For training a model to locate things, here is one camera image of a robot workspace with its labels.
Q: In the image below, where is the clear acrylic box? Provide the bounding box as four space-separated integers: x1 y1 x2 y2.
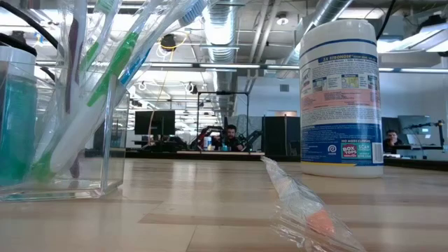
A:
0 59 131 203

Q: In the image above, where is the blue white toothbrush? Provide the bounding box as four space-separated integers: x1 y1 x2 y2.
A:
48 0 211 172

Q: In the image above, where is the green white toothbrush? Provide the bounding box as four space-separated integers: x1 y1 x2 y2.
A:
41 0 123 176
29 0 165 183

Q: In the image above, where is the orange white toothbrush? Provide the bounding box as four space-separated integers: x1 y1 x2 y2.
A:
260 156 367 252

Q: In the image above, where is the purple white toothbrush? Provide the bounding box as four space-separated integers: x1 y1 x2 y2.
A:
52 0 88 179

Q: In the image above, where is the teal mouthwash bottle white cap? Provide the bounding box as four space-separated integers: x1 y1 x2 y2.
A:
0 45 39 186

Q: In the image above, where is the person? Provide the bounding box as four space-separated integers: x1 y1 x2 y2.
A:
382 129 403 153
220 124 246 152

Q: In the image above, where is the grey cover sheet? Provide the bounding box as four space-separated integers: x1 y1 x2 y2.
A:
227 114 263 150

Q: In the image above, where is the wooden background desk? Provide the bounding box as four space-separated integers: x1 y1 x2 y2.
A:
176 150 266 158

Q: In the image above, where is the black cabinet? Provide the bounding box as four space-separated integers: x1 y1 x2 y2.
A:
262 115 301 158

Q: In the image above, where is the black computer monitor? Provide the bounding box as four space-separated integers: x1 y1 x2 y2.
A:
134 110 176 137

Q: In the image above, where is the white blue wipes canister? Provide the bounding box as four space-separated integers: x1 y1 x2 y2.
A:
299 19 385 179

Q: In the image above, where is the grey background monitor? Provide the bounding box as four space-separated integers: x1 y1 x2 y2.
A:
398 115 432 136

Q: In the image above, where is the black rectangular frame stand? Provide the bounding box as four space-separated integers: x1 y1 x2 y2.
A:
197 91 250 151

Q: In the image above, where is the overhead frame light bar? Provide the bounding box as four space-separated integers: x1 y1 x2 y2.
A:
34 61 448 74

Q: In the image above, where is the silver ribbed ventilation duct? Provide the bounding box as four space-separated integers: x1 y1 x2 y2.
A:
199 0 241 118

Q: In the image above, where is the black overhead camera yellow cable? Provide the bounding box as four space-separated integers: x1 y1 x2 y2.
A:
159 33 190 53

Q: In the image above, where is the silver smooth ventilation duct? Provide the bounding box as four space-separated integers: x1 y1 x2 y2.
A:
278 0 354 69

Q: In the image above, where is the black aluminium table frame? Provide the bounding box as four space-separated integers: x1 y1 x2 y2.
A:
0 148 448 172

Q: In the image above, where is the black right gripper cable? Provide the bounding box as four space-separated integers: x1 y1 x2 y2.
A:
374 0 397 41

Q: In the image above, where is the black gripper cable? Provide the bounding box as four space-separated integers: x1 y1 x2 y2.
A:
0 0 60 50
374 0 397 41

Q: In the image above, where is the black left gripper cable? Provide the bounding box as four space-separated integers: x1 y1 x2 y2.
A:
0 0 60 50

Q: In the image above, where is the black frame-mounted device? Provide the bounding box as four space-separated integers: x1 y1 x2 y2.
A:
8 30 27 45

